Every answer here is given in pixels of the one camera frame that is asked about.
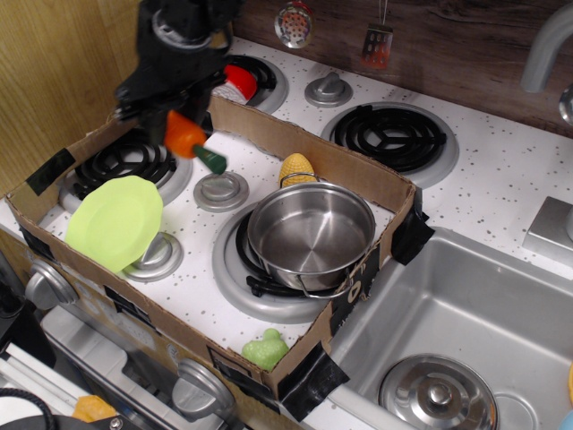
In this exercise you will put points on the hanging metal strainer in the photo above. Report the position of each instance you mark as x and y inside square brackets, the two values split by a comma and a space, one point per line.
[294, 24]

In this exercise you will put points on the grey oven knob right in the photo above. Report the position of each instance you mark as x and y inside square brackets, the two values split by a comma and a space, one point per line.
[198, 393]

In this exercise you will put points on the red toy cheese wedge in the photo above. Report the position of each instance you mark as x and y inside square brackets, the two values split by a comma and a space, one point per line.
[240, 86]

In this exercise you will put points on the grey stove knob centre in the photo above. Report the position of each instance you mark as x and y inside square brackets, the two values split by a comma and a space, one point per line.
[220, 193]

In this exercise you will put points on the hanging slotted spatula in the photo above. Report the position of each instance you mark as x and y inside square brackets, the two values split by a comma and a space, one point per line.
[377, 41]

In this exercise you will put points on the back right black burner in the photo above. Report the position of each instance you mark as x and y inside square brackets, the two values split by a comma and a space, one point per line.
[410, 140]

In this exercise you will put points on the grey toy faucet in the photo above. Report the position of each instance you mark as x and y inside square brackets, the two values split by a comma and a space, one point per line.
[545, 48]

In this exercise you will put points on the orange toy carrot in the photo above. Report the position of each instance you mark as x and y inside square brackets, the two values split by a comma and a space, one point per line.
[186, 139]

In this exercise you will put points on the green toy vegetable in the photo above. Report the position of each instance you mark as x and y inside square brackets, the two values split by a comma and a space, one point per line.
[266, 352]

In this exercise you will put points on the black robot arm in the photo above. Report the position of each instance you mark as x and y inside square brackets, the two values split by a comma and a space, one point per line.
[188, 23]

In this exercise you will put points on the front left black burner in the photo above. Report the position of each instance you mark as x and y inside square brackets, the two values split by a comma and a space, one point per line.
[129, 155]

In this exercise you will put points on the grey stove knob front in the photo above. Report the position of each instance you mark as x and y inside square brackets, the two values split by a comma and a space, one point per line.
[161, 259]

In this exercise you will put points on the orange sponge piece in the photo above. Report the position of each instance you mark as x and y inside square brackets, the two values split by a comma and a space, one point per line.
[92, 408]

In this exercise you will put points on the yellow toy corn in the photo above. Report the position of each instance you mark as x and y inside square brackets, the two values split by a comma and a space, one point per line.
[296, 169]

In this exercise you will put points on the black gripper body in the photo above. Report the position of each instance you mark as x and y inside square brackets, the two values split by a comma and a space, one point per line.
[163, 72]

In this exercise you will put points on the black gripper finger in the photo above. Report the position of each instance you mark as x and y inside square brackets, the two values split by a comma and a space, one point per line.
[155, 126]
[196, 101]

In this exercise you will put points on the front right black burner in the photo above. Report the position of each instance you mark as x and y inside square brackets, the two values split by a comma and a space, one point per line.
[242, 281]

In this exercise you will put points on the light green plastic plate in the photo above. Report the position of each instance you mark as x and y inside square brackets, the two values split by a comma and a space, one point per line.
[115, 224]

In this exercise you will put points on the stainless steel pot lid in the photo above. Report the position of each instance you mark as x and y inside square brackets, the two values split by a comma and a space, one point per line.
[436, 392]

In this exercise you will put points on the grey stove knob back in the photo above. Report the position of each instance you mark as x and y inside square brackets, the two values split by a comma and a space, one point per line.
[329, 91]

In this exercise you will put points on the grey stove knob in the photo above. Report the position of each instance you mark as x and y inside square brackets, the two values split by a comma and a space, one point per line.
[329, 91]
[220, 193]
[161, 259]

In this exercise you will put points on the grey toy sink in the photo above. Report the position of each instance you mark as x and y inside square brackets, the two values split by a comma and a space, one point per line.
[508, 320]

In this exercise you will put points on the grey oven knob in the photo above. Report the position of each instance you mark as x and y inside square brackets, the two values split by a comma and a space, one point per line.
[47, 288]
[198, 393]

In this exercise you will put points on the grey oven knob left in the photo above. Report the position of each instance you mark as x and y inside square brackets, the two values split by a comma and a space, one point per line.
[47, 288]

